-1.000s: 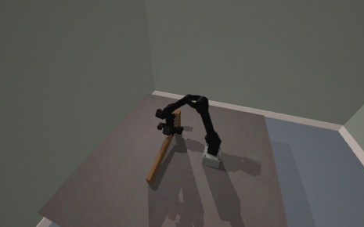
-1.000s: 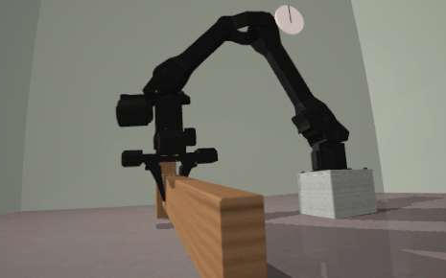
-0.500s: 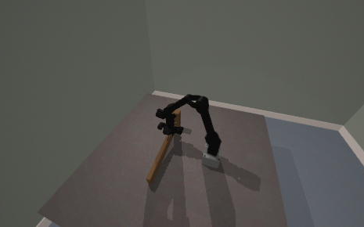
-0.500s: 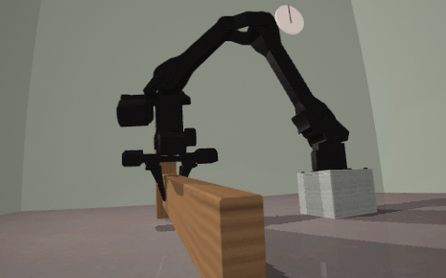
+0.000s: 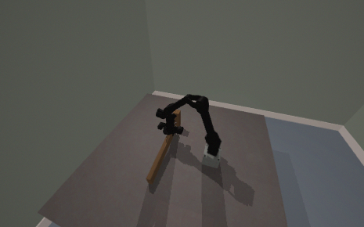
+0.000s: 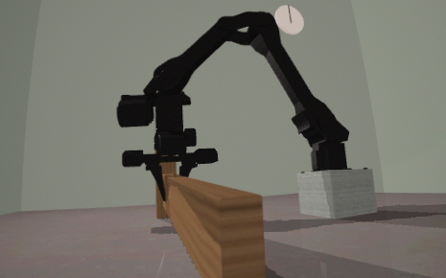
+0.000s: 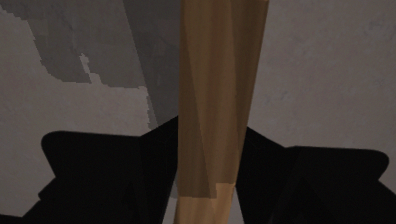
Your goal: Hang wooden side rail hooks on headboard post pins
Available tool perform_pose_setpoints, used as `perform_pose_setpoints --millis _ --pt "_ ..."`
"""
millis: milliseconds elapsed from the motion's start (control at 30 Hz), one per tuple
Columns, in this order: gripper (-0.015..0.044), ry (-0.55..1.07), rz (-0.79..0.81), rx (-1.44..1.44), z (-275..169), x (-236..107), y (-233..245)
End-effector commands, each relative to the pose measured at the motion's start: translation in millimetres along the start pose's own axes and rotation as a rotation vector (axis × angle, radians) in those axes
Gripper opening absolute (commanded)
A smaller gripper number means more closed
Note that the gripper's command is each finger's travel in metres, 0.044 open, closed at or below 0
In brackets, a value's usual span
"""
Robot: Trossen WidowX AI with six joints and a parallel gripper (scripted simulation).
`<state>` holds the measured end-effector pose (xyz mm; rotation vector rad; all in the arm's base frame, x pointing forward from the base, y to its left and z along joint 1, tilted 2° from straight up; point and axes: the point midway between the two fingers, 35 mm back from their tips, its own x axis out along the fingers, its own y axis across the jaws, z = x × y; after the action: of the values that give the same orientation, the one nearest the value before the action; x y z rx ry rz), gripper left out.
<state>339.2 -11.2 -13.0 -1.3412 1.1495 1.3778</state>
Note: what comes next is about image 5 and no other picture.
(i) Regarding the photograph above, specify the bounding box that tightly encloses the brown wooden post with slot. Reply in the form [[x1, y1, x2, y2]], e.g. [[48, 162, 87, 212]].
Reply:
[[173, 110, 181, 127]]

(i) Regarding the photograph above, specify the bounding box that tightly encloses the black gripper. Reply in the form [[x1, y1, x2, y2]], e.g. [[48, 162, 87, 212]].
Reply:
[[157, 120, 184, 136]]

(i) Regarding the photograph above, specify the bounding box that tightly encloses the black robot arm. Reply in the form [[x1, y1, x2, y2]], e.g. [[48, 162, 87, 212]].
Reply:
[[156, 94, 222, 156]]

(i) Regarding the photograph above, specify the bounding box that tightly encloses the brown wooden board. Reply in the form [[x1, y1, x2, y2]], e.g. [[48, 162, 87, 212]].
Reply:
[[146, 134, 173, 184]]

